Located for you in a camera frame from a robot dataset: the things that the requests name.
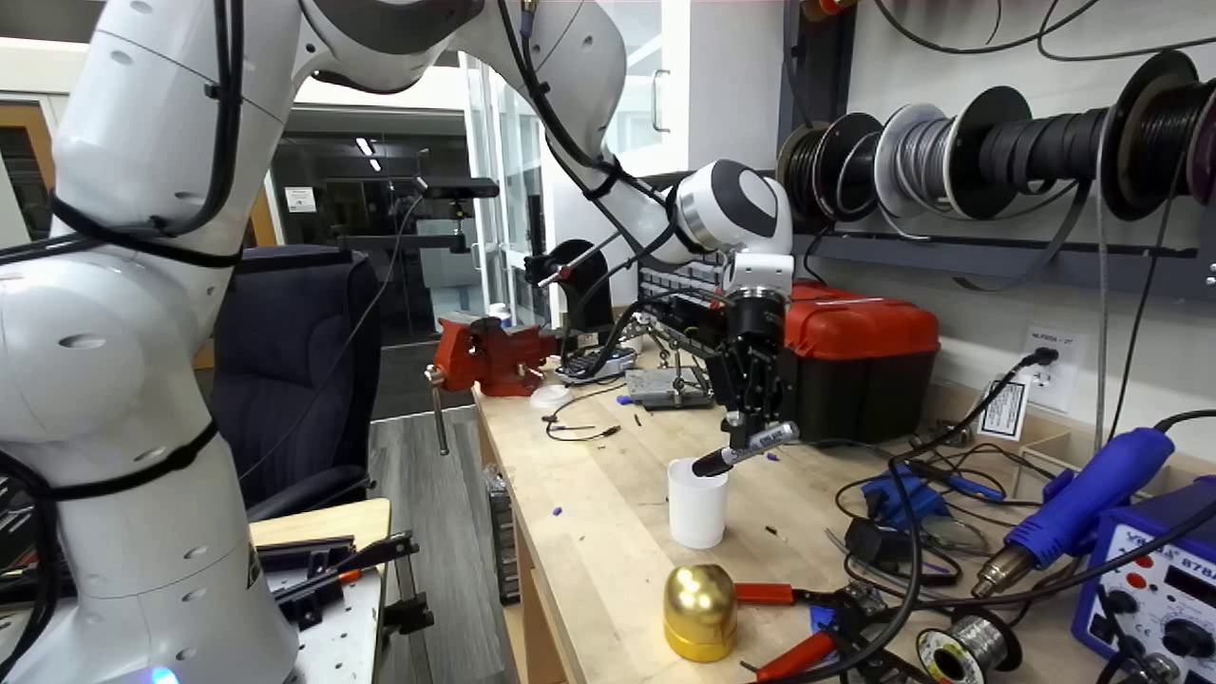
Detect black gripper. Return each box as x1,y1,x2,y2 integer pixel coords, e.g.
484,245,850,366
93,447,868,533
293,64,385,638
706,289,790,461

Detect black grey Sharpie marker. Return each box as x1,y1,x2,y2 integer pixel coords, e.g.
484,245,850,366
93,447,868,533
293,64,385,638
691,423,800,473

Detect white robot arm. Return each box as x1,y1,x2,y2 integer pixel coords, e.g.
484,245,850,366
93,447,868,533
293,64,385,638
0,0,795,684

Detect white plastic cup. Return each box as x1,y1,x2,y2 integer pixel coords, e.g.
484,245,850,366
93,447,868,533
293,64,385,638
670,461,729,552

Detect red black toolbox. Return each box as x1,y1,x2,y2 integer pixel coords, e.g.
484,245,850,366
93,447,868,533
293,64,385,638
783,282,940,441

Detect gold brass tip cleaner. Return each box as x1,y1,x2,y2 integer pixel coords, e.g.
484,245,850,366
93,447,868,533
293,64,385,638
662,563,738,666

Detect red bench vise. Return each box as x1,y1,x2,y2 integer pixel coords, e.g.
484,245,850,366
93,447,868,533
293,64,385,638
426,315,554,443

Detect blue soldering station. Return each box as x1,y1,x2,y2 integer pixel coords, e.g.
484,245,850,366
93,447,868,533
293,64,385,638
1071,524,1216,684

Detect dark blue office chair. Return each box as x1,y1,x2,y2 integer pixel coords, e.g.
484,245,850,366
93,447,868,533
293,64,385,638
208,243,380,517

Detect red handled pliers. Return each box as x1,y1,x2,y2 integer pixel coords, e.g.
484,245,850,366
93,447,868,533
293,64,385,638
738,582,854,684

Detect solder wire spool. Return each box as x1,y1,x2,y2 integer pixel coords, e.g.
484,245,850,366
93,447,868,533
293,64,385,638
915,617,1021,684

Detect blue hot air handle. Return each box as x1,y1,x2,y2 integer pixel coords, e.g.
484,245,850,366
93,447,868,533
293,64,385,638
974,424,1173,601

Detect wire spool rack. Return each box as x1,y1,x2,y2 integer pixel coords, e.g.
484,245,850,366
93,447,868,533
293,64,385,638
777,50,1216,294

